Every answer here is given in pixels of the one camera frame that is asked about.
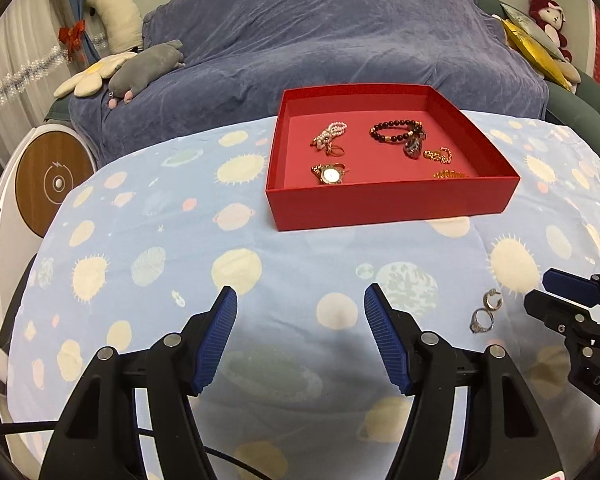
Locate red cardboard box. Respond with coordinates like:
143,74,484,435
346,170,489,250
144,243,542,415
265,85,522,233

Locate dark bead bracelet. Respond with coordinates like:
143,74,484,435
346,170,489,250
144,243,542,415
369,120,426,144

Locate blue curtain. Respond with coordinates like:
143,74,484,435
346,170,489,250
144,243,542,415
62,0,107,67

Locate silver tinsel garland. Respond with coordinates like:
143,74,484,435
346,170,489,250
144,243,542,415
0,30,108,117

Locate gold cushion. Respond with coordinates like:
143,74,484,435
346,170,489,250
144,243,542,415
500,17,574,92

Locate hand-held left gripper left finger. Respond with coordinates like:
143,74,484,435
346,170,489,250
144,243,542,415
39,286,239,480

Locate planet print tablecloth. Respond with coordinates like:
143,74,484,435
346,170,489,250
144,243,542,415
7,112,600,480

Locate blue-covered sofa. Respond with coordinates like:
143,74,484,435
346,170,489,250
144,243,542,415
68,0,551,169

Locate cream plush toy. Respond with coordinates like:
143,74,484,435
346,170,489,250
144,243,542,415
555,59,584,94

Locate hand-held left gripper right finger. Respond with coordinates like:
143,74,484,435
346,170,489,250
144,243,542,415
364,283,564,480

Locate white cow plush toy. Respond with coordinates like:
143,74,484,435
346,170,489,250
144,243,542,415
83,0,145,54

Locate white curtain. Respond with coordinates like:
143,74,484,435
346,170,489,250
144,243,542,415
0,0,88,133

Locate red monkey plush toy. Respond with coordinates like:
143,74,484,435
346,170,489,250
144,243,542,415
528,0,574,64

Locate black cable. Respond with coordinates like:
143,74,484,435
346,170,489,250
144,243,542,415
0,421,263,480

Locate pearl hair clip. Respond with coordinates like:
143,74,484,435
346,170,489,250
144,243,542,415
311,120,349,150

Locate teal sofa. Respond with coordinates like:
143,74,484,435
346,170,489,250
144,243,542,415
474,0,600,151

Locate silver ring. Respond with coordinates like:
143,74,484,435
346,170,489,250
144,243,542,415
469,308,496,335

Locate silver cushion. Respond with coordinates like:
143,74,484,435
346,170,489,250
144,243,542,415
500,2,566,61

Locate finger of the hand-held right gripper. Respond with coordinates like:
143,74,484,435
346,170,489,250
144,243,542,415
523,289,600,348
542,268,600,308

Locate grey plush toy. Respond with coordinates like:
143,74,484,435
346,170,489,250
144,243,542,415
107,39,186,109

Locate flower shaped pillow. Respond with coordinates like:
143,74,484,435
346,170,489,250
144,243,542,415
53,51,139,99

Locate gold wristwatch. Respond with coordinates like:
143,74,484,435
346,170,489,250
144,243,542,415
310,162,351,186

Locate white device with wooden disc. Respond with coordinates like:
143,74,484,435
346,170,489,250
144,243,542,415
0,122,99,392

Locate red bow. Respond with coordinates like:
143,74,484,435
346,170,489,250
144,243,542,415
57,20,88,63

